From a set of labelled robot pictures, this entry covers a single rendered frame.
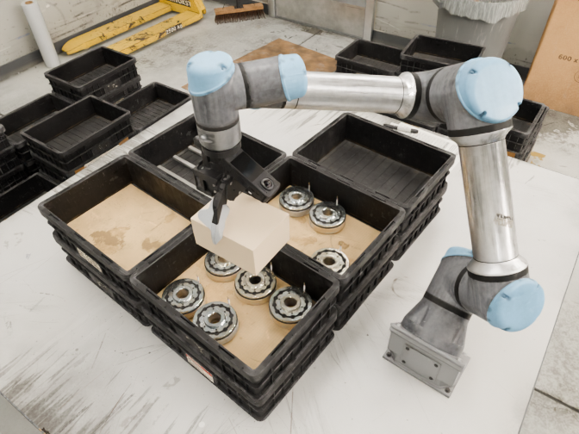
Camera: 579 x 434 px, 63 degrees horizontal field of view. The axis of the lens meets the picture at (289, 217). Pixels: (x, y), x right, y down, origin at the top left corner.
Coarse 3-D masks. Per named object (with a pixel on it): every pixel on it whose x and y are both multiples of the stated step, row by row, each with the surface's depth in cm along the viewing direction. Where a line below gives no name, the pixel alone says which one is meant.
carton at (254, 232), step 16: (240, 208) 98; (256, 208) 97; (272, 208) 97; (192, 224) 97; (240, 224) 94; (256, 224) 94; (272, 224) 94; (288, 224) 98; (208, 240) 97; (224, 240) 93; (240, 240) 91; (256, 240) 91; (272, 240) 95; (288, 240) 101; (224, 256) 97; (240, 256) 93; (256, 256) 91; (272, 256) 97; (256, 272) 94
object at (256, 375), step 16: (176, 240) 118; (160, 256) 114; (288, 256) 114; (320, 272) 109; (144, 288) 107; (336, 288) 106; (160, 304) 104; (320, 304) 103; (176, 320) 102; (304, 320) 100; (208, 336) 98; (288, 336) 98; (224, 352) 95; (272, 352) 95; (240, 368) 93; (256, 368) 93
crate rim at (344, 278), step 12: (288, 156) 141; (276, 168) 137; (312, 168) 137; (336, 180) 133; (360, 192) 129; (384, 204) 126; (396, 216) 122; (384, 228) 119; (384, 240) 119; (300, 252) 114; (372, 252) 115; (360, 264) 112; (336, 276) 108; (348, 276) 109
